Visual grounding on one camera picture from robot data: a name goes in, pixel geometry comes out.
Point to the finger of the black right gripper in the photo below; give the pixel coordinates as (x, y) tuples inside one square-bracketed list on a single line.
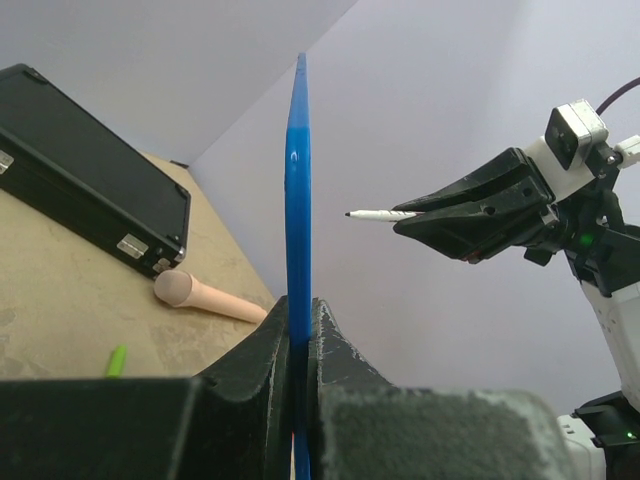
[(496, 176), (482, 229)]

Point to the black hard case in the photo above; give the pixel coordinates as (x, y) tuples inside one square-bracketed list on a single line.
[(59, 159)]

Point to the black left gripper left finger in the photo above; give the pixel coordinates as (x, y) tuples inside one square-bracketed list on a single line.
[(230, 421)]

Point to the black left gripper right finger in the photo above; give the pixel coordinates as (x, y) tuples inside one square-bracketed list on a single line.
[(365, 427)]

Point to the pink microphone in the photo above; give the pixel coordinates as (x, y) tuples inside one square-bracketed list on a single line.
[(180, 289)]

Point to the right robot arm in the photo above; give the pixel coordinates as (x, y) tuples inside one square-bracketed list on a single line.
[(603, 435)]

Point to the green marker cap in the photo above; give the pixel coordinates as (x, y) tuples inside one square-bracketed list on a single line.
[(116, 364)]

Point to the white whiteboard marker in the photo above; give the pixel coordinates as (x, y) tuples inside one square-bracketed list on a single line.
[(389, 216)]

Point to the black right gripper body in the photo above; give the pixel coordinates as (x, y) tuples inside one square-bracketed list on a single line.
[(581, 222)]

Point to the blue framed whiteboard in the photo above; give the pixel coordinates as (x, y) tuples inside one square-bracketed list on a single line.
[(298, 202)]

